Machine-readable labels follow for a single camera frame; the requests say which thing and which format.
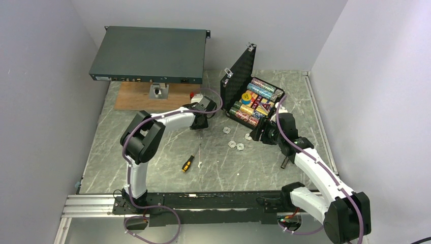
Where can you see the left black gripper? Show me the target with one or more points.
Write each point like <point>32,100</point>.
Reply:
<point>205,125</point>

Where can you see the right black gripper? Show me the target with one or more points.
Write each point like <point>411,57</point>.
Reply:
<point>255,133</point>

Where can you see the blue yellow card deck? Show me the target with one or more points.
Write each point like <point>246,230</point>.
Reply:
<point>256,103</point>

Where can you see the red triangular dealer token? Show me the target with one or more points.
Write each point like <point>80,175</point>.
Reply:
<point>265,107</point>

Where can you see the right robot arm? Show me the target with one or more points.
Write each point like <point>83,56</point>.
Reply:
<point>344,214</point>

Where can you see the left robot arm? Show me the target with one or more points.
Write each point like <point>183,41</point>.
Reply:
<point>141,141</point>

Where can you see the black poker chip case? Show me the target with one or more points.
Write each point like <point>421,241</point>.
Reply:
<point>239,80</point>

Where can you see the blue yellow dealer button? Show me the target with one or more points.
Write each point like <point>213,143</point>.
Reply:
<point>246,98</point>

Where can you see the grey metal T wrench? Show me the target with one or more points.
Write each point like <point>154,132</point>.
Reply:
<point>285,162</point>

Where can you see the silver metal stand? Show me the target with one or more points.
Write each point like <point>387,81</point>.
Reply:
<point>159,91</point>

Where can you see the wooden board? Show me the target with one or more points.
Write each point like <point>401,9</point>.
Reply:
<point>134,96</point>

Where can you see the dark green rack server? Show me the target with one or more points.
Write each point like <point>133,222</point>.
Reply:
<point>151,54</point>

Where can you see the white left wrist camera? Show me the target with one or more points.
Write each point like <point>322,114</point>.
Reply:
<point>197,98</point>

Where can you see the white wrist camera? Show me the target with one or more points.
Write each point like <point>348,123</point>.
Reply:
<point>279,108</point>
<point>197,98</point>

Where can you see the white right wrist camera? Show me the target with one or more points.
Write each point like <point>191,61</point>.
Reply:
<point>279,108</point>

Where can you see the yellow black handle screwdriver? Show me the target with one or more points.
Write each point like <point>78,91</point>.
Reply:
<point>186,166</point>

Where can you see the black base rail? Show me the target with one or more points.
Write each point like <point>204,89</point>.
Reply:
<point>264,207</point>

